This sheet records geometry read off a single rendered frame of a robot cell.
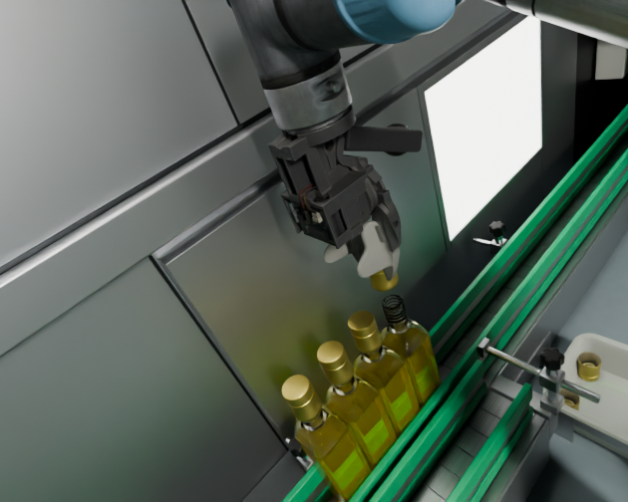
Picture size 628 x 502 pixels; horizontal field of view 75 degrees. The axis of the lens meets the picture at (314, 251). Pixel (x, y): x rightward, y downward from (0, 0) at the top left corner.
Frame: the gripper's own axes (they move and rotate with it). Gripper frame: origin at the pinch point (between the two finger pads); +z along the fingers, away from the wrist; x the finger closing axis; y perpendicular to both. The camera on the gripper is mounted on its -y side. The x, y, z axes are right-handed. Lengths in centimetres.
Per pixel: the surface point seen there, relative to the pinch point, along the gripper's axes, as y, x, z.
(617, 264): -62, 7, 46
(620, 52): -107, -12, 13
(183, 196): 14.1, -11.9, -16.1
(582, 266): -47, 5, 35
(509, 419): -2.5, 14.0, 24.7
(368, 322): 5.5, 1.6, 4.8
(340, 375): 12.2, 2.2, 7.5
